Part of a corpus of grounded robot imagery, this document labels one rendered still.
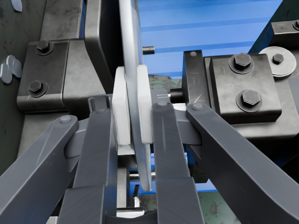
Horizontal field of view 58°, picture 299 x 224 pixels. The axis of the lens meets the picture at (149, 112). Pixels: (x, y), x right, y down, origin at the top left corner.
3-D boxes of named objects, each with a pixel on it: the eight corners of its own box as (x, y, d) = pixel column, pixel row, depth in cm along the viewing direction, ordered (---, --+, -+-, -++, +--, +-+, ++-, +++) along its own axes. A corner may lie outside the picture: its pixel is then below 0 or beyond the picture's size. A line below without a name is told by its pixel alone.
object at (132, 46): (136, 27, 50) (141, 27, 50) (148, 190, 42) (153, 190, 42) (108, -175, 22) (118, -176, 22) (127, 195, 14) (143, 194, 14)
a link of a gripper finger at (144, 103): (137, 99, 15) (151, 98, 15) (136, 64, 21) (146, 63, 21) (142, 145, 16) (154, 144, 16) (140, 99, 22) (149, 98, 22)
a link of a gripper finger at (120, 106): (130, 146, 16) (118, 147, 16) (130, 100, 22) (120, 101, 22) (124, 101, 15) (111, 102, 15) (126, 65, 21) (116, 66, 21)
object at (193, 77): (177, 163, 37) (218, 162, 37) (168, 48, 46) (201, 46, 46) (176, 186, 52) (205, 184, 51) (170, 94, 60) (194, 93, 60)
